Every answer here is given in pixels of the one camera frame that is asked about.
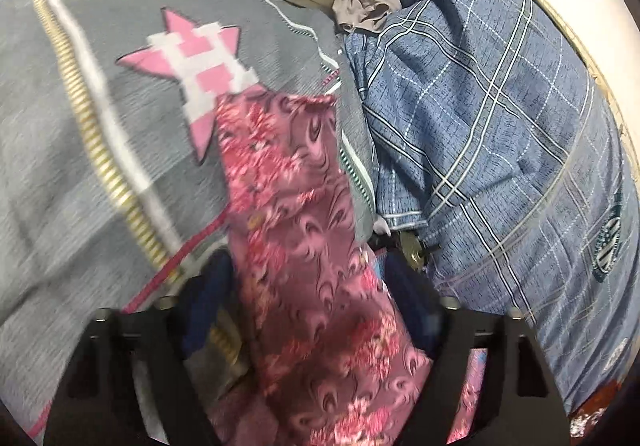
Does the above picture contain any blue plaid quilt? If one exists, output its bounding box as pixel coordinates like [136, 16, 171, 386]
[345, 0, 639, 411]

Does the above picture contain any maroon floral patterned garment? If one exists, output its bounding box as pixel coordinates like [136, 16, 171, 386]
[207, 85, 490, 446]

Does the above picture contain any red snack packet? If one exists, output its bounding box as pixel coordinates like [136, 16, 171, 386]
[570, 381, 624, 445]

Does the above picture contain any grey star patterned sheet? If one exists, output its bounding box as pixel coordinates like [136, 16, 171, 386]
[1, 0, 375, 442]

